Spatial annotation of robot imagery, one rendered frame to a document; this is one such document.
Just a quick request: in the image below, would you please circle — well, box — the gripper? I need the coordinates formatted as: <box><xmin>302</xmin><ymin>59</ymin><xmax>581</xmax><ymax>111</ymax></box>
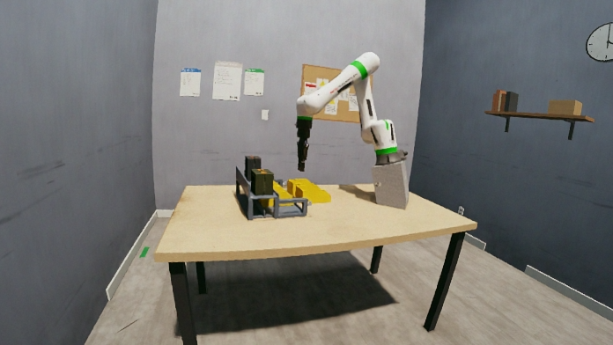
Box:
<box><xmin>297</xmin><ymin>129</ymin><xmax>310</xmax><ymax>172</ymax></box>

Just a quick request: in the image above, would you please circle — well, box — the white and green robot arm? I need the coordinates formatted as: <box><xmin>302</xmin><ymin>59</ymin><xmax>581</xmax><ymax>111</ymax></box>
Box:
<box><xmin>294</xmin><ymin>52</ymin><xmax>408</xmax><ymax>165</ymax></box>

